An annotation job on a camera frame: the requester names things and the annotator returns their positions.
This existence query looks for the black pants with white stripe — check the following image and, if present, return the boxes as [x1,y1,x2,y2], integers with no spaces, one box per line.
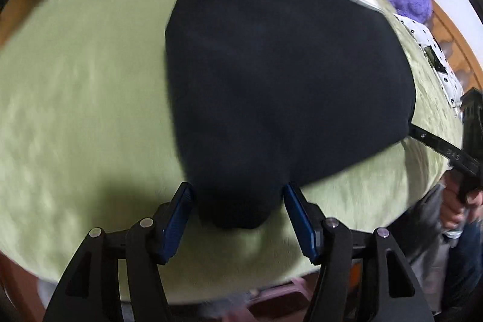
[165,0,417,230]

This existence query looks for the green blanket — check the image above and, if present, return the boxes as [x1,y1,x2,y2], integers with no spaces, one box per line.
[0,0,465,305]

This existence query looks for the white spotted cloth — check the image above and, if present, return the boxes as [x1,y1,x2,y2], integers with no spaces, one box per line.
[392,13,465,115]

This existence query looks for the person's right forearm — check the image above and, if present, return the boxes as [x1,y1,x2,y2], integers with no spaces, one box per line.
[409,182,465,264]

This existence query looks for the person's leg in jeans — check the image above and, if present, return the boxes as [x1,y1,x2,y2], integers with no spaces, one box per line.
[441,220,483,315]

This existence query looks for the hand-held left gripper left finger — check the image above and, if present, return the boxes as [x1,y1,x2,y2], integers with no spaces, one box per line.
[43,182,197,322]

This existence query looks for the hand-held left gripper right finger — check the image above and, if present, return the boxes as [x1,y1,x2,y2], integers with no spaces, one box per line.
[283,182,434,322]

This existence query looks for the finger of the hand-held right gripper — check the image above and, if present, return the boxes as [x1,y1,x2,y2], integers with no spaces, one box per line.
[409,122,481,175]

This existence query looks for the dark flat object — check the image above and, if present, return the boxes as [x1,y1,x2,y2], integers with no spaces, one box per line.
[423,46,449,74]

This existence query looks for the person's right hand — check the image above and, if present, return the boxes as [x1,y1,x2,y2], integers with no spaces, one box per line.
[440,171,483,236]

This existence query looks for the purple plush toy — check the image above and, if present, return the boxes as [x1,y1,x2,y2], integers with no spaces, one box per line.
[385,0,434,24]

